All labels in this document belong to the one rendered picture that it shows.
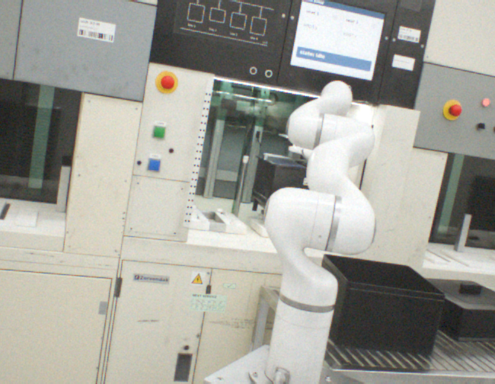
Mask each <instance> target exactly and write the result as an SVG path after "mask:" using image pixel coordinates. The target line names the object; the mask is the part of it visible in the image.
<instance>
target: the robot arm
mask: <svg viewBox="0 0 495 384"><path fill-rule="evenodd" d="M352 100H353V97H352V93H351V90H350V88H349V87H348V86H347V85H346V84H345V83H343V82H339V81H335V82H331V83H329V84H328V85H326V86H325V87H324V89H323V91H322V92H321V96H320V97H319V99H316V100H313V101H310V102H308V103H306V104H303V105H302V106H301V107H299V108H298V109H297V110H295V111H294V112H293V113H292V115H291V116H290V118H289V119H288V122H287V124H286V135H287V136H288V139H289V141H285V144H286V145H289V146H290V147H289V151H290V152H295V153H298V154H301V155H302V156H303V157H304V158H305V159H306V160H308V165H307V171H306V179H307V184H308V188H309V190H304V189H299V188H293V187H287V188H283V189H280V190H278V191H276V192H275V193H273V194H272V195H271V196H270V198H268V200H267V203H266V206H265V209H264V215H263V222H264V225H265V228H266V231H267V234H268V236H269V237H270V240H271V242H272V243H273V246H274V247H275V249H276V251H277V253H278V255H279V258H280V260H281V264H282V268H283V278H282V285H281V289H280V294H279V301H278V305H277V310H276V317H275V321H274V326H273V333H272V337H271V342H270V349H269V353H268V358H267V359H264V360H258V361H257V362H255V363H253V364H252V365H251V366H250V369H249V373H248V376H249V379H250V381H251V382H252V383H253V384H334V383H333V381H332V380H331V379H330V377H329V376H327V375H326V374H325V373H323V372H321V369H322V365H323V361H324V354H325V350H326V346H327V339H328V335H329V331H330V327H331V321H332V317H333V313H334V306H335V302H336V298H337V286H338V285H337V279H336V278H335V277H334V275H333V274H331V273H330V272H329V271H327V270H325V269H324V268H323V267H321V266H319V265H318V264H316V263H315V262H314V261H312V260H311V259H310V258H309V257H308V256H307V255H306V253H305V251H304V249H305V248H313V249H317V250H321V251H329V252H333V253H337V254H345V255H355V254H360V253H363V252H364V251H366V250H367V249H368V248H369V247H370V246H371V244H372V243H373V242H374V238H375V233H376V218H375V214H374V211H373V209H372V207H371V205H370V203H369V201H368V200H367V199H366V198H365V196H364V195H363V194H362V192H361V191H360V190H359V189H358V188H357V187H356V186H355V184H354V183H353V182H352V181H351V180H350V179H349V168H352V167H354V166H357V165H359V164H360V163H362V162H364V161H365V160H366V159H367V158H368V157H369V155H370V154H371V152H372V150H373V148H374V143H375V134H374V131H373V129H372V128H371V126H370V125H368V124H367V123H366V122H364V121H361V120H357V119H353V118H349V117H347V115H348V113H349V110H350V108H351V104H352Z"/></svg>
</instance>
